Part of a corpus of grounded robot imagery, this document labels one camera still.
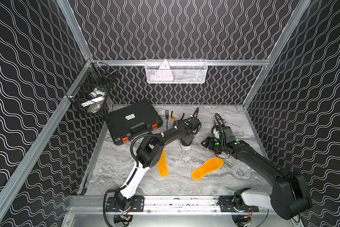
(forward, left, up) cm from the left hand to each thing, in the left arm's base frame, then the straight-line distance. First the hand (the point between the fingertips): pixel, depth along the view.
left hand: (185, 135), depth 97 cm
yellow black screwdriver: (+17, +14, -3) cm, 22 cm away
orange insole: (-22, +13, -5) cm, 26 cm away
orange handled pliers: (+16, +8, -3) cm, 18 cm away
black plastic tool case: (+6, +41, +2) cm, 41 cm away
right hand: (-9, -11, +6) cm, 16 cm away
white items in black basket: (-1, +50, +30) cm, 58 cm away
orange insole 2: (-18, -17, -5) cm, 25 cm away
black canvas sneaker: (-9, -1, -1) cm, 9 cm away
